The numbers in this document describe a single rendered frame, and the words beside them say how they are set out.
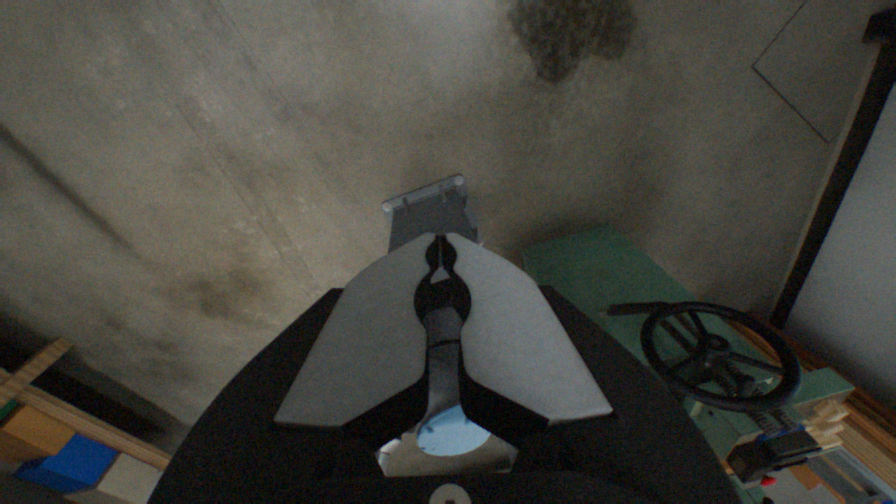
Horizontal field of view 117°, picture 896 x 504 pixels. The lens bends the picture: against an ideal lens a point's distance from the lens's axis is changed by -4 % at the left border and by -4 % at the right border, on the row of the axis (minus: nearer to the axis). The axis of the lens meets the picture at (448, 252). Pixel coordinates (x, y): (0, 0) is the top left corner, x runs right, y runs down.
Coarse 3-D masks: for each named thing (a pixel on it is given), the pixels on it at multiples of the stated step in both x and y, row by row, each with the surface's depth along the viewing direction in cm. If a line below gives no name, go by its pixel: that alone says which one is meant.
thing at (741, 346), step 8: (736, 344) 81; (744, 344) 80; (736, 352) 79; (744, 352) 79; (752, 352) 78; (664, 360) 83; (672, 360) 82; (680, 360) 82; (760, 360) 76; (648, 368) 83; (688, 368) 80; (720, 368) 77; (744, 368) 76; (752, 368) 75; (656, 376) 80; (680, 376) 78; (688, 376) 78; (664, 384) 78
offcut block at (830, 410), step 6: (822, 402) 67; (828, 402) 66; (834, 402) 66; (816, 408) 68; (822, 408) 67; (828, 408) 66; (834, 408) 65; (840, 408) 65; (822, 414) 67; (828, 414) 66; (834, 414) 65; (840, 414) 64; (846, 414) 65; (828, 420) 66; (834, 420) 66
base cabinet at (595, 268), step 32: (544, 256) 134; (576, 256) 128; (608, 256) 123; (640, 256) 119; (576, 288) 114; (608, 288) 109; (640, 288) 106; (672, 288) 102; (608, 320) 98; (640, 320) 95; (672, 320) 92; (704, 320) 89; (640, 352) 87; (672, 352) 84
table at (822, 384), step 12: (744, 372) 67; (756, 372) 66; (816, 372) 70; (828, 372) 69; (708, 384) 67; (804, 384) 69; (816, 384) 68; (828, 384) 67; (840, 384) 67; (804, 396) 67; (816, 396) 66; (828, 396) 66; (840, 396) 67; (684, 408) 71; (696, 408) 68; (804, 408) 68; (696, 420) 69
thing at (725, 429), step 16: (768, 384) 63; (704, 416) 67; (720, 416) 62; (736, 416) 60; (768, 416) 59; (800, 416) 57; (704, 432) 69; (720, 432) 63; (736, 432) 58; (752, 432) 57; (720, 448) 64
